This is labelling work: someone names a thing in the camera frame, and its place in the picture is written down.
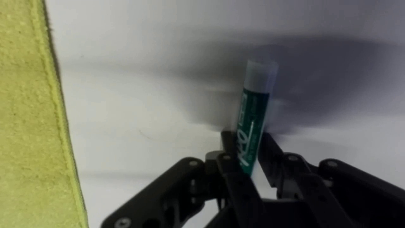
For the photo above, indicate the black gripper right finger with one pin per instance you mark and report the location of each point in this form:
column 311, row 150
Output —
column 330, row 194

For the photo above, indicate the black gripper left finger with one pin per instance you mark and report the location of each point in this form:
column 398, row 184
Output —
column 203, row 191

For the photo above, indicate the green marker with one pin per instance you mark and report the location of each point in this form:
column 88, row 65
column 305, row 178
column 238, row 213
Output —
column 254, row 118

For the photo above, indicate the yellow towel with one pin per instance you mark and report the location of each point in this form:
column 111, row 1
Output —
column 30, row 127

